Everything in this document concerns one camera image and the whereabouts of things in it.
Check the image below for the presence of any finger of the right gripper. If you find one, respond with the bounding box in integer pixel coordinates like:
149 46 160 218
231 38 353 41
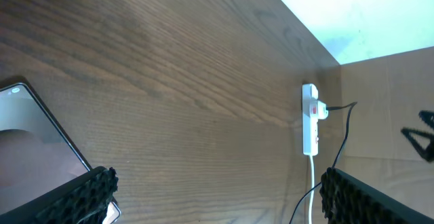
399 109 434 163

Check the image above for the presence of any black USB charging cable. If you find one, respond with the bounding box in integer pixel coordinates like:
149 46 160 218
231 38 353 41
288 101 359 224

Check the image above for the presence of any white power strip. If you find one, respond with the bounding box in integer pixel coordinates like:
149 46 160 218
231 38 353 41
302 83 328 156

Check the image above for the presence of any white power strip cord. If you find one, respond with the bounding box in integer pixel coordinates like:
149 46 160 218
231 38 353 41
307 154 316 224

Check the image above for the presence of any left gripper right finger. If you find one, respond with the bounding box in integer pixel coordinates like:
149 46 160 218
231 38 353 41
319 168 433 224

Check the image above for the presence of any cardboard side panel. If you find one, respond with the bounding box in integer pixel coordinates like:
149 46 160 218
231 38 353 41
338 48 433 217

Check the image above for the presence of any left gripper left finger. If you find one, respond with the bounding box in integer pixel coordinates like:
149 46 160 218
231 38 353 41
1 166 119 224

